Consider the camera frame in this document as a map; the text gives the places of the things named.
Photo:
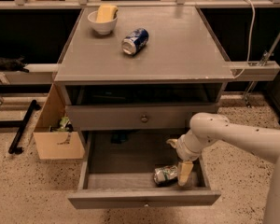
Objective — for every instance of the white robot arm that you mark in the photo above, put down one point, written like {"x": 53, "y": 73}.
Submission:
{"x": 206, "y": 129}

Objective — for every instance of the black bar on floor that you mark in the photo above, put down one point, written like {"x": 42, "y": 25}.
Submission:
{"x": 14, "y": 149}

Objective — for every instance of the open grey middle drawer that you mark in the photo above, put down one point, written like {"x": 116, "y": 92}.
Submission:
{"x": 121, "y": 175}

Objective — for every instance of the yellow sponge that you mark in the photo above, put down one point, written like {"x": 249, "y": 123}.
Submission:
{"x": 106, "y": 13}

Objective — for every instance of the round metal drawer knob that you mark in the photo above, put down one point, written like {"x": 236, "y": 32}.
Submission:
{"x": 144, "y": 119}

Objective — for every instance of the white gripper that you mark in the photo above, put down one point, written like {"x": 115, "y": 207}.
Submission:
{"x": 185, "y": 151}

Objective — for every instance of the white ceramic bowl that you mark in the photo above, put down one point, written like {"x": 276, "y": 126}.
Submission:
{"x": 102, "y": 28}

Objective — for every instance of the black cloth on rail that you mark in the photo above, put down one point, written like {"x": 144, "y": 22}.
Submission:
{"x": 12, "y": 65}

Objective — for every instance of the grey drawer cabinet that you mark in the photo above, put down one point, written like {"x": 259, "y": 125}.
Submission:
{"x": 180, "y": 63}

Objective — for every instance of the cardboard box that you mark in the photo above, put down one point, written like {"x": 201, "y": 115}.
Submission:
{"x": 52, "y": 141}

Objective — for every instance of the blue pepsi can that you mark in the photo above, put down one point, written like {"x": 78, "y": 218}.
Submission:
{"x": 135, "y": 41}

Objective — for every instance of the closed grey top drawer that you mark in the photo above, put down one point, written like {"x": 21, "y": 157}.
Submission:
{"x": 127, "y": 117}

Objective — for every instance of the green item in box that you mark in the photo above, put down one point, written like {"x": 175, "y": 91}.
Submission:
{"x": 64, "y": 125}

